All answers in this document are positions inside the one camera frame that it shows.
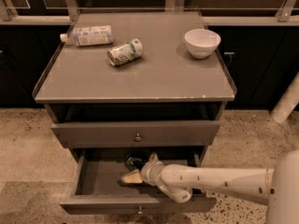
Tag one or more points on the brass middle drawer handle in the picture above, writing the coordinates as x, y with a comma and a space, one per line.
141, 218

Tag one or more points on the white ceramic bowl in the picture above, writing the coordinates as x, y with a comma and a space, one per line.
201, 43

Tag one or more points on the green soda can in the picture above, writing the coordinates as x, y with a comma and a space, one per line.
133, 162

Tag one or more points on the white plastic bottle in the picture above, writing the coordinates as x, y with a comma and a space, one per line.
88, 36

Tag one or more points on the white green can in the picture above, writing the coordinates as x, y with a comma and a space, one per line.
125, 53

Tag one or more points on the grey drawer cabinet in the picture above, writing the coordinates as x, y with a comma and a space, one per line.
165, 83

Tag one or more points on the white cylindrical post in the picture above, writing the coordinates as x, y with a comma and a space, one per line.
287, 103

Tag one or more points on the closed grey top drawer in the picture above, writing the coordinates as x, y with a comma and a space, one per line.
122, 133

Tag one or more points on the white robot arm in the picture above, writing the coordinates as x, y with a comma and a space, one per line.
278, 188

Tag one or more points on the round top drawer knob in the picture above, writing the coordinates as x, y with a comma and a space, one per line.
138, 137

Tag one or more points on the open grey middle drawer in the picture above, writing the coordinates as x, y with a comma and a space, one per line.
98, 188

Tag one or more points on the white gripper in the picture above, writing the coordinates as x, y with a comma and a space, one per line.
147, 172

